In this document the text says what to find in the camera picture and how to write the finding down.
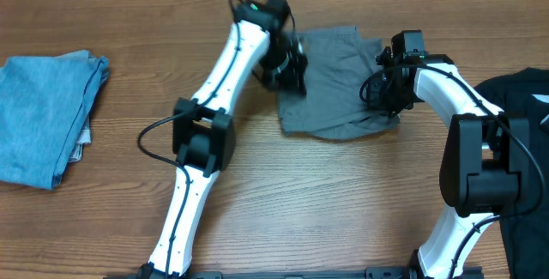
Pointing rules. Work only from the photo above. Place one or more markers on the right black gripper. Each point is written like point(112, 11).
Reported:
point(387, 92)

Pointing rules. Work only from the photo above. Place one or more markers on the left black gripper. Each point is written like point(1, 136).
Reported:
point(296, 81)

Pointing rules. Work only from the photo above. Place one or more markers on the grey shorts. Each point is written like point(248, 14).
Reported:
point(339, 61)

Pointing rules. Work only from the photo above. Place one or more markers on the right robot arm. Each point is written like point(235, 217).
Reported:
point(485, 165)

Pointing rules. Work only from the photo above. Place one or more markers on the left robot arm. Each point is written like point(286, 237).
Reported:
point(203, 131)

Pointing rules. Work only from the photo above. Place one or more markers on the folded blue denim garment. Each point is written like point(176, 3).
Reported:
point(45, 103)

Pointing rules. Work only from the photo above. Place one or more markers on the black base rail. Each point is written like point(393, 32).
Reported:
point(300, 274)

